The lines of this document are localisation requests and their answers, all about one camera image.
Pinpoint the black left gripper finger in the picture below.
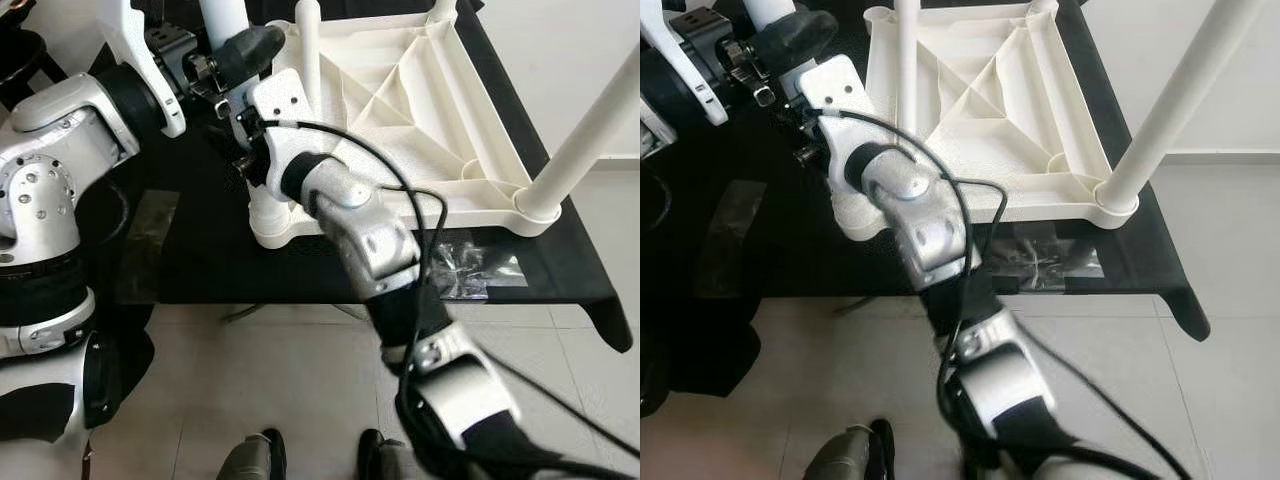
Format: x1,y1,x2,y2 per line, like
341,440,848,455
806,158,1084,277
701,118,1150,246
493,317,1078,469
215,25,288,86
765,10,839,73

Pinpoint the white plastic children table top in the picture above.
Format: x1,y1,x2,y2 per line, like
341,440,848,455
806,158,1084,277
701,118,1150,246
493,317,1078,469
830,0,1141,241
247,0,563,249

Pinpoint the crinkled clear tape patch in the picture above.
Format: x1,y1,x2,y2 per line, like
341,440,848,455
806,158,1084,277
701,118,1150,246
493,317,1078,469
985,225,1106,293
420,232,526,299

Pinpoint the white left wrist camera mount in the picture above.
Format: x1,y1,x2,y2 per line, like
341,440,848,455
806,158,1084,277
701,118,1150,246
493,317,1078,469
640,0,731,126
95,0,188,139

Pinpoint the grey metal table frame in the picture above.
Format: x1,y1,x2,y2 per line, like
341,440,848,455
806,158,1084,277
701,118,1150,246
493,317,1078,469
830,295,931,316
225,300,371,323

